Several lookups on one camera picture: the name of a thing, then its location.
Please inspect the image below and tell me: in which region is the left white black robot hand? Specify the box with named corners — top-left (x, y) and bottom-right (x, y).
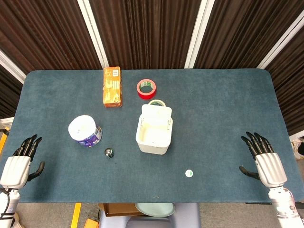
top-left (0, 134), bottom-right (46, 190)

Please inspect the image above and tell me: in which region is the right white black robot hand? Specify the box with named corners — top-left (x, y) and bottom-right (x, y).
top-left (238, 132), bottom-right (288, 188)

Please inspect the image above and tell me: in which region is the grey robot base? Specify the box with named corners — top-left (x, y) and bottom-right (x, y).
top-left (98, 203), bottom-right (201, 228)

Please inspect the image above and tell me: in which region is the white plastic container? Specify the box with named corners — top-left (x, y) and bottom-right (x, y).
top-left (135, 104), bottom-right (174, 155)

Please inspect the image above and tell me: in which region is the blue felt table mat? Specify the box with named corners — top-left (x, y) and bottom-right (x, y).
top-left (0, 68), bottom-right (295, 204)

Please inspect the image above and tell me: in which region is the yellow floor strip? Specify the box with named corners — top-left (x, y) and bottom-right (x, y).
top-left (70, 203), bottom-right (82, 228)

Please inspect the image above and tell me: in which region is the purple wrapped toilet paper roll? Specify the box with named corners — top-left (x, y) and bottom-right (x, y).
top-left (68, 115), bottom-right (103, 148)

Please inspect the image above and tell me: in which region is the small orange box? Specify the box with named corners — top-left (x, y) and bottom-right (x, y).
top-left (84, 218), bottom-right (99, 228)

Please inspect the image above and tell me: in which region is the brown cardboard box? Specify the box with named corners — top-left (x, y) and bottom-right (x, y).
top-left (98, 203), bottom-right (146, 218)

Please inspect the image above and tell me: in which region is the pale green plate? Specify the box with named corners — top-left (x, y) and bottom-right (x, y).
top-left (134, 203), bottom-right (176, 218)

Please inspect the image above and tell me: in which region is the orange cardboard box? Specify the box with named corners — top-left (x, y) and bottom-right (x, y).
top-left (103, 67), bottom-right (124, 109)

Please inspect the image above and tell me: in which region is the pale yellow tape roll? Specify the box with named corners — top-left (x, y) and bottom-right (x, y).
top-left (148, 99), bottom-right (167, 108)

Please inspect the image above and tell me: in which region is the red tape roll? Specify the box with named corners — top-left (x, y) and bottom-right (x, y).
top-left (136, 79), bottom-right (157, 100)

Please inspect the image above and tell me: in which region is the white partition frame post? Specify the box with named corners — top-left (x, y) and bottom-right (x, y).
top-left (0, 49), bottom-right (27, 84)
top-left (184, 0), bottom-right (210, 70)
top-left (77, 0), bottom-right (110, 70)
top-left (256, 16), bottom-right (304, 70)

